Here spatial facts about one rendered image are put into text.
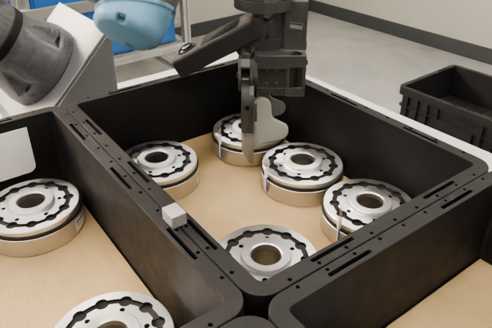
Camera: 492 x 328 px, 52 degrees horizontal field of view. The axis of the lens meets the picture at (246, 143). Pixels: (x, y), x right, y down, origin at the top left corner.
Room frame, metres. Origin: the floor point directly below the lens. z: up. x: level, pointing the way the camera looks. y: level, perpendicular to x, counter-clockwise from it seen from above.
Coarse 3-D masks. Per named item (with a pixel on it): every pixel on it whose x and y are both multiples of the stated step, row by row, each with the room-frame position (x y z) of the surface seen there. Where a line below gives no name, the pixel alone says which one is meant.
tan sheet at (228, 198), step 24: (192, 144) 0.63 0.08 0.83; (216, 168) 0.57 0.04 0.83; (240, 168) 0.57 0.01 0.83; (192, 192) 0.52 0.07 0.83; (216, 192) 0.52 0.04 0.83; (240, 192) 0.52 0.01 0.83; (264, 192) 0.52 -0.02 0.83; (192, 216) 0.47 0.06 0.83; (216, 216) 0.47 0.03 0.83; (240, 216) 0.47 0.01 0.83; (264, 216) 0.47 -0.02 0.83; (288, 216) 0.47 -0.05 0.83; (312, 216) 0.47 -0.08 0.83; (216, 240) 0.42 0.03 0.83; (312, 240) 0.42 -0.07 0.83
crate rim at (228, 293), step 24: (0, 120) 0.52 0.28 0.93; (24, 120) 0.52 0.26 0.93; (72, 120) 0.52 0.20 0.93; (96, 144) 0.46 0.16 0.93; (120, 168) 0.41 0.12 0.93; (144, 192) 0.37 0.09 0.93; (144, 216) 0.34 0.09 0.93; (168, 240) 0.31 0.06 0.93; (192, 264) 0.28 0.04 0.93; (216, 288) 0.26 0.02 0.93; (216, 312) 0.24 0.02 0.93; (240, 312) 0.24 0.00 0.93
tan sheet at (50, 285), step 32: (96, 224) 0.45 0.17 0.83; (0, 256) 0.40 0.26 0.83; (32, 256) 0.40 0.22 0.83; (64, 256) 0.40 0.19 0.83; (96, 256) 0.40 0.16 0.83; (0, 288) 0.35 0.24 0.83; (32, 288) 0.35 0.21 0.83; (64, 288) 0.35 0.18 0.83; (96, 288) 0.35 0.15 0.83; (128, 288) 0.35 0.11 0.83; (0, 320) 0.31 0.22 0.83; (32, 320) 0.31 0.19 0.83
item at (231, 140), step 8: (224, 120) 0.65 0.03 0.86; (232, 120) 0.65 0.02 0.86; (216, 128) 0.62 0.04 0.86; (224, 128) 0.63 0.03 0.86; (216, 136) 0.60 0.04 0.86; (224, 136) 0.61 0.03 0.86; (232, 136) 0.60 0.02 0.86; (240, 136) 0.60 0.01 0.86; (224, 144) 0.59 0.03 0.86; (232, 144) 0.58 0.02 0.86; (240, 144) 0.58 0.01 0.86; (264, 144) 0.58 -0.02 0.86; (272, 144) 0.59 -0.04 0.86
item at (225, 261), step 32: (224, 64) 0.70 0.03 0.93; (96, 96) 0.58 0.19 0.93; (96, 128) 0.50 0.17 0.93; (128, 160) 0.43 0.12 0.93; (480, 160) 0.43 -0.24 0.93; (160, 192) 0.37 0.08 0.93; (448, 192) 0.37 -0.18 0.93; (192, 224) 0.33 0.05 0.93; (384, 224) 0.33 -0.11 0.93; (224, 256) 0.29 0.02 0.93; (320, 256) 0.29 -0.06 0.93; (256, 288) 0.26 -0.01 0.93
